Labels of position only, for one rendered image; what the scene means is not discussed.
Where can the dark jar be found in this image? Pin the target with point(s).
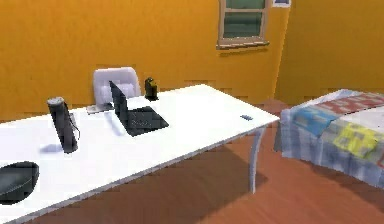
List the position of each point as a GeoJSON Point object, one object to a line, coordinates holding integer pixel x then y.
{"type": "Point", "coordinates": [151, 89]}

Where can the white desk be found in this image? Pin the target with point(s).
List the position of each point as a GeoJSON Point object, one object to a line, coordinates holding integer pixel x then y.
{"type": "Point", "coordinates": [200, 116]}

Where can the black laptop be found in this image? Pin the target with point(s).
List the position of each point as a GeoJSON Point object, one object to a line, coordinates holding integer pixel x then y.
{"type": "Point", "coordinates": [136, 116]}

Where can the white office chair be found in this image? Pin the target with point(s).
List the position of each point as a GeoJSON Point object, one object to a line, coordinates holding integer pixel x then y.
{"type": "Point", "coordinates": [113, 83]}

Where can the wooden framed window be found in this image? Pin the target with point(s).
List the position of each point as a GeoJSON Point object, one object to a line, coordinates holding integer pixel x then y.
{"type": "Point", "coordinates": [242, 21]}

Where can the tall dark grey cylinder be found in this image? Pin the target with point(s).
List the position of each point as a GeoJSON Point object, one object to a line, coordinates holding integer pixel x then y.
{"type": "Point", "coordinates": [64, 125]}

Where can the bed with patchwork cover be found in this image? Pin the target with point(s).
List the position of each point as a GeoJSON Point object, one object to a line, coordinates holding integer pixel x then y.
{"type": "Point", "coordinates": [336, 133]}

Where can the black bowl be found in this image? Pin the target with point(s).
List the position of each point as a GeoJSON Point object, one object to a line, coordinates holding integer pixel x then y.
{"type": "Point", "coordinates": [16, 181]}

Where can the white framed wall picture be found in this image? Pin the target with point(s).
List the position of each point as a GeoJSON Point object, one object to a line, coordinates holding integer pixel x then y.
{"type": "Point", "coordinates": [281, 2]}

